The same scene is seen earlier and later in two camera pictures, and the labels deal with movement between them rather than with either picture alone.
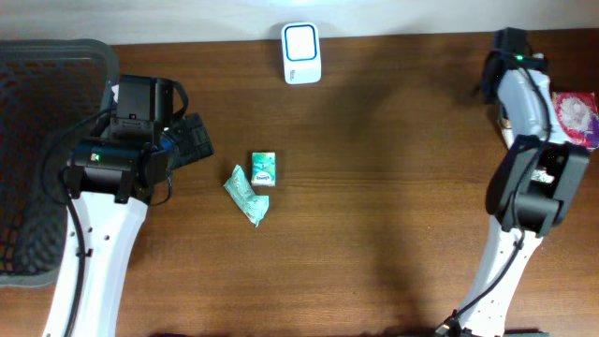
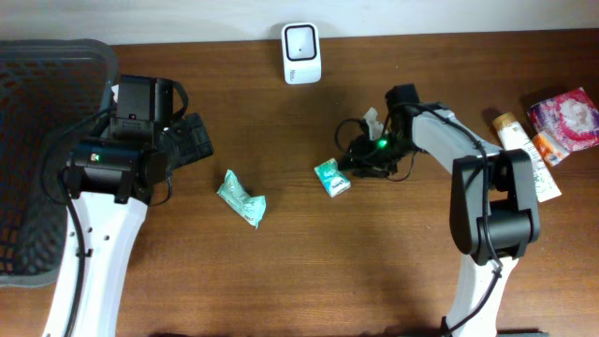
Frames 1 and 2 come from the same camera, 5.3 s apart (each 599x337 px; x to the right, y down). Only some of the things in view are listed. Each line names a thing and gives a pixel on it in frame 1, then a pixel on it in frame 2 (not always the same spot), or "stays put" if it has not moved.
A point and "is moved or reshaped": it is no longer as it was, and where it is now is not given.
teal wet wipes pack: x=254 y=207 is moved or reshaped
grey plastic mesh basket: x=46 y=84 stays put
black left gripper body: x=185 y=141 stays put
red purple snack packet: x=577 y=113 stays put
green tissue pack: x=263 y=168 → x=331 y=177
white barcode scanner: x=301 y=52 stays put
